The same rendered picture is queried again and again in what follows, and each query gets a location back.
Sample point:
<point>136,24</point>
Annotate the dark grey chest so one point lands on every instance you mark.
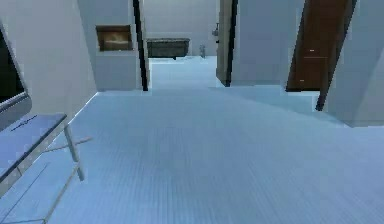
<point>168,47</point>

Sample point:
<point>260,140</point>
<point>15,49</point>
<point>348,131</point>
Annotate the small grey object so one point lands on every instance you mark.
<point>202,50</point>

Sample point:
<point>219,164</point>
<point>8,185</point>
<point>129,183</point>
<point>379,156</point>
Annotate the beige open door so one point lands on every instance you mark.
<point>225,40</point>

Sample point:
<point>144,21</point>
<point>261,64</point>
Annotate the brown wooden door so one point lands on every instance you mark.
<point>316,50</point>

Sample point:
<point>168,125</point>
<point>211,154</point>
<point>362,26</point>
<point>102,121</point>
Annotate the brown framed picture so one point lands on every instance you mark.
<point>114,38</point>

